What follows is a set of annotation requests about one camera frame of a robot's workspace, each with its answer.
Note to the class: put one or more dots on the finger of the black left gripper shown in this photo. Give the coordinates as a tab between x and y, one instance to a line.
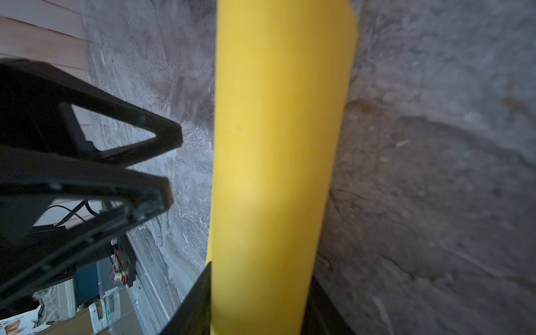
37	101
56	211

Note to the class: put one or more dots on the yellow paper document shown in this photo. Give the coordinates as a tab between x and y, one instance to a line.
282	75

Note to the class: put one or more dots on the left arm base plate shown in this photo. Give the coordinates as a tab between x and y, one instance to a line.
123	261

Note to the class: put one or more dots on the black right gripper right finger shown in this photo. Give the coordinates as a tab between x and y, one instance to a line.
321	316

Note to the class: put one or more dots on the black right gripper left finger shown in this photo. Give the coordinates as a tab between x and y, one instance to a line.
194	314

